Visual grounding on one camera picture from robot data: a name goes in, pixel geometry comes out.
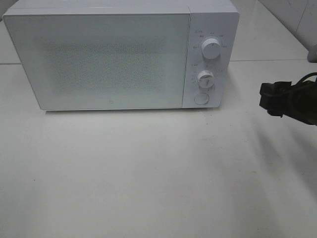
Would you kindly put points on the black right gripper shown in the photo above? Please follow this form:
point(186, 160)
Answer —
point(299, 103)

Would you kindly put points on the white timer knob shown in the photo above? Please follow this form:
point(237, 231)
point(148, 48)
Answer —
point(205, 79)

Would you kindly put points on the round white door button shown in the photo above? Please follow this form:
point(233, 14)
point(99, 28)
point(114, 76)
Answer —
point(201, 99)

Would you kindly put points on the white microwave door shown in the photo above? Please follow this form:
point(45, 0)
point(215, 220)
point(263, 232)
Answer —
point(98, 62)

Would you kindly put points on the white adjacent table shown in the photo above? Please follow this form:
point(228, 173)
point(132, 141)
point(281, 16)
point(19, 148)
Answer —
point(261, 36)

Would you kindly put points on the white upper power knob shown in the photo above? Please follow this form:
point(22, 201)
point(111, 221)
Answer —
point(211, 47)

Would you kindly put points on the white microwave oven body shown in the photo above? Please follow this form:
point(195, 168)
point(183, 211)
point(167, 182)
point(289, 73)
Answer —
point(207, 18)

